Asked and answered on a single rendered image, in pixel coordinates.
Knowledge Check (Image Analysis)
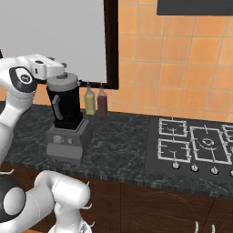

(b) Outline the black blender jar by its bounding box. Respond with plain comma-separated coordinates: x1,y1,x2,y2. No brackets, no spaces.
46,86,85,132

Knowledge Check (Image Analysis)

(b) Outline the silver drawer handle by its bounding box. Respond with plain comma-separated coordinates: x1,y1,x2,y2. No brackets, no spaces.
0,168,15,177
81,202,94,211

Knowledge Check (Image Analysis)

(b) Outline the grey blender lid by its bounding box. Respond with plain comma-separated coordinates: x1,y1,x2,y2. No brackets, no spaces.
46,72,81,92

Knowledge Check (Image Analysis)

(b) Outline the dark extractor hood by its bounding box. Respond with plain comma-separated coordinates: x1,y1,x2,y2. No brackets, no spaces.
156,0,233,16

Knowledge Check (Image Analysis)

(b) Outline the grey blender base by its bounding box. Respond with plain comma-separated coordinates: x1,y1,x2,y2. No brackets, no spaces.
45,117,94,167

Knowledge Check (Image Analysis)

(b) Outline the dark red bottle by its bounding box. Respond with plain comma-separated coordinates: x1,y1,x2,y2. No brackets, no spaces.
96,81,108,117

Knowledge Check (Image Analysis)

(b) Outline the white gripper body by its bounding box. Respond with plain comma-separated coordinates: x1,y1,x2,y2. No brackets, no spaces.
45,57,68,81

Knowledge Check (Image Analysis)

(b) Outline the dark brown cupboard door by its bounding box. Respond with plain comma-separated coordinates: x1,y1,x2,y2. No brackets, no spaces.
120,182,214,233
212,198,233,233
79,177,122,233

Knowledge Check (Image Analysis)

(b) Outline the yellow bottle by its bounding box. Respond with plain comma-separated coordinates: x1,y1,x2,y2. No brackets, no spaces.
84,81,96,116

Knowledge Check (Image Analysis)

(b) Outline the black hob with grey grates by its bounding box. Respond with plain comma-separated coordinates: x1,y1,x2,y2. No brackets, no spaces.
144,116,233,185

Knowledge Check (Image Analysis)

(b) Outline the window with dark frame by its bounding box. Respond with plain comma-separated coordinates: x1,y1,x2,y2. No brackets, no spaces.
0,0,119,91

